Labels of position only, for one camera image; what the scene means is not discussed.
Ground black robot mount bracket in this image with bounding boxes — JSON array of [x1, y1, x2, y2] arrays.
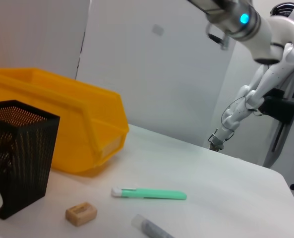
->
[[258, 88, 294, 123]]

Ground white humanoid robot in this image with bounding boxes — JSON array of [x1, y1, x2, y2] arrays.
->
[[208, 2, 294, 152]]

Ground grey marker pen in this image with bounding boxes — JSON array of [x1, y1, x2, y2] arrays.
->
[[131, 214, 176, 238]]

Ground green toothbrush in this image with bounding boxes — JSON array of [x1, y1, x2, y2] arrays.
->
[[111, 187, 187, 201]]

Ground beige eraser block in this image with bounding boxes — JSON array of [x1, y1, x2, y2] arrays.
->
[[65, 202, 98, 227]]

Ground white robot stand column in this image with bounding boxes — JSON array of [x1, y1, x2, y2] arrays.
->
[[262, 104, 294, 206]]

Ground right gripper cable with plug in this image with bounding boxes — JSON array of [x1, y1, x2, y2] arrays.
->
[[205, 22, 224, 45]]

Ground black mesh pen holder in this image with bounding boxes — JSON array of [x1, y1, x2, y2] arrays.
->
[[0, 100, 61, 220]]

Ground yellow plastic bin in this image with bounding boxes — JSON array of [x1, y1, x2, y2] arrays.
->
[[0, 68, 130, 174]]

